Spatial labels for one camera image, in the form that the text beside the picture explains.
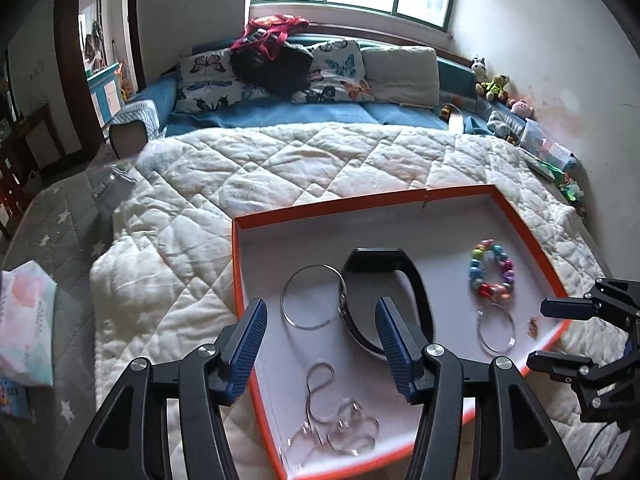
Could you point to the grey plush toy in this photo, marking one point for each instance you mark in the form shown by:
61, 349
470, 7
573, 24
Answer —
502, 125

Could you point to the grey star mat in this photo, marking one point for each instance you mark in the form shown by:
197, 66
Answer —
65, 220

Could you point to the dark wooden cabinet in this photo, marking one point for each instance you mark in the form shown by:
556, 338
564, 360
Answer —
20, 170

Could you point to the white quilt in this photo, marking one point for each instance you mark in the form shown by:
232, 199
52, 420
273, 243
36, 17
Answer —
300, 160

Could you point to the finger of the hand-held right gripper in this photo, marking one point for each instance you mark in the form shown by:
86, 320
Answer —
565, 308
565, 366

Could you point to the clear plastic box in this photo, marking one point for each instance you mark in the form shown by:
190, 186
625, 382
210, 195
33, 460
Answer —
545, 142

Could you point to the black band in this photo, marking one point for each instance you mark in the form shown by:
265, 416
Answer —
375, 259

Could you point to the small silver bangle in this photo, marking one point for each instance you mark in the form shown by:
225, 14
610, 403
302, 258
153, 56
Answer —
478, 331

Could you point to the pink plush toy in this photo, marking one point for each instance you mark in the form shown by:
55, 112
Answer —
520, 109

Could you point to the plain grey pillow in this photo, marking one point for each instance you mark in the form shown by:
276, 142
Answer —
400, 75

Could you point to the blue patterned bolster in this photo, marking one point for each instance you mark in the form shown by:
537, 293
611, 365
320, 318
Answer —
150, 105

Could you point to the orange shallow box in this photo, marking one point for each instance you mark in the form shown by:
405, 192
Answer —
310, 240

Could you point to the yellow bear plush toy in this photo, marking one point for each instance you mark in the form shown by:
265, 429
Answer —
494, 89

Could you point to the grey flat strip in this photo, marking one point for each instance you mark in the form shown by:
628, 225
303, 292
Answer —
456, 122

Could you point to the red bag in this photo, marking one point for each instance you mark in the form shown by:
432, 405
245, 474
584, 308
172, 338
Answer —
270, 22

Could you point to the black cloth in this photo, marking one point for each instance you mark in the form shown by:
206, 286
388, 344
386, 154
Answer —
270, 75

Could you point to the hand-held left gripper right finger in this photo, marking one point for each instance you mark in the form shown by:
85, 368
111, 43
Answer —
392, 350

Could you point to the white pink tissue pack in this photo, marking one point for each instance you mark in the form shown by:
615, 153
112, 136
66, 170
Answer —
25, 320

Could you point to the blue white cabinet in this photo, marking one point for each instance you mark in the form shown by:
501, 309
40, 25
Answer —
105, 95

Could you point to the large silver bangle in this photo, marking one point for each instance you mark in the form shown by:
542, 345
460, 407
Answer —
282, 301

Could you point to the cow plush toy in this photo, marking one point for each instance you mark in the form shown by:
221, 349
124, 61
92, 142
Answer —
479, 67

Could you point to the blue bed sheet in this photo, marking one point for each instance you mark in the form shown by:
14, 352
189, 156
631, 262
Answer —
325, 112

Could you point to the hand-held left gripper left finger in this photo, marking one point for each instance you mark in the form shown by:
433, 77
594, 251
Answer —
245, 355

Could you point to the butterfly print pillow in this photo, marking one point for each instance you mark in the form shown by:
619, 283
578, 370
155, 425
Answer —
205, 67
340, 67

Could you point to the blue booklet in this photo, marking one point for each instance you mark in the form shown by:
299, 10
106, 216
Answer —
12, 400

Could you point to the green toy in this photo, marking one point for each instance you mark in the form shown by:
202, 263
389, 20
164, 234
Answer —
572, 191

